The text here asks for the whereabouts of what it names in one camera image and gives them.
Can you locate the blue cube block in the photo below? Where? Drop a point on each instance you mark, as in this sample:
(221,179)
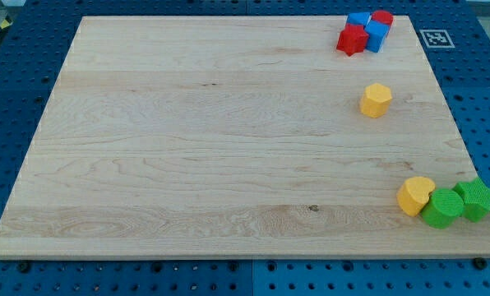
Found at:
(377,33)

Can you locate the red cylinder block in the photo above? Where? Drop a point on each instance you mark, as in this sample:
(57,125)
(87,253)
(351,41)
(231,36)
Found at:
(383,16)

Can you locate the red star block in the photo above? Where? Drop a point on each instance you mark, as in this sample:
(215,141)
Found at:
(353,39)

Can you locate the white fiducial marker tag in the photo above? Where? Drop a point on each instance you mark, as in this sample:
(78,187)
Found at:
(437,39)

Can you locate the wooden board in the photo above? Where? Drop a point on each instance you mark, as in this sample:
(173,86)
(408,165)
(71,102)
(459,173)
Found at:
(235,137)

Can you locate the blue triangle block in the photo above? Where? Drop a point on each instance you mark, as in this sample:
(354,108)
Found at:
(359,18)

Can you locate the green star block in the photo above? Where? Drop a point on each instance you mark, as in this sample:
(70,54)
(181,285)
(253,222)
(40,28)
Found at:
(475,195)

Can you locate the yellow heart block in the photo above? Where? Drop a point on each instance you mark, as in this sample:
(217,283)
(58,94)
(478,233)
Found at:
(414,194)

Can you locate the yellow hexagon block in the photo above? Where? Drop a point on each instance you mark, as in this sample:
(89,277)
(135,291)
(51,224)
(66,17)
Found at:
(375,101)

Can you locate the blue perforated table plate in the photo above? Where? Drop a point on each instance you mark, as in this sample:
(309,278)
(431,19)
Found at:
(31,56)

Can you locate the green cylinder block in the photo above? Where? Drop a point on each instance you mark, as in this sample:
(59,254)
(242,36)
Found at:
(443,208)

